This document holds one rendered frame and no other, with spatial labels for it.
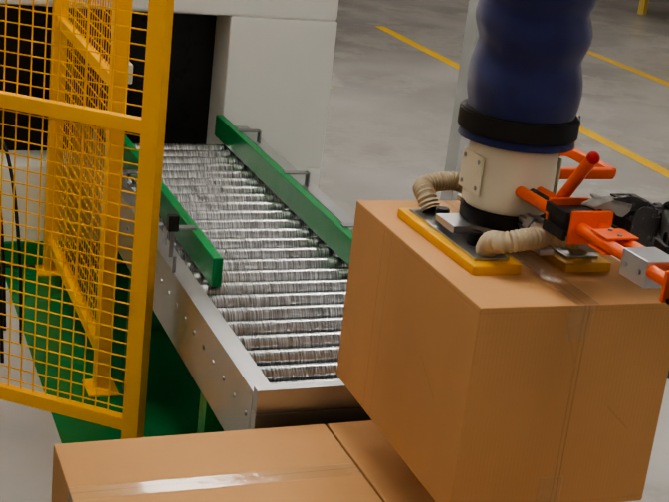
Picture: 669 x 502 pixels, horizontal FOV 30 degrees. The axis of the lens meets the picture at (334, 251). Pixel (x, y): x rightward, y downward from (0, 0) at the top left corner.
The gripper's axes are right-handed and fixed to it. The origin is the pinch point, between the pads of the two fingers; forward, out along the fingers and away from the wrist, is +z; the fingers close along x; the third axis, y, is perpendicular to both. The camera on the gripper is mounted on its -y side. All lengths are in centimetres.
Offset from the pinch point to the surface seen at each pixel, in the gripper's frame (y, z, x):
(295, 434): 52, 27, -66
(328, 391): 61, 17, -61
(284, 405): 61, 27, -63
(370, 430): 51, 10, -66
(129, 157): 242, 23, -59
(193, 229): 158, 23, -56
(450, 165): 349, -159, -92
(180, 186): 228, 8, -65
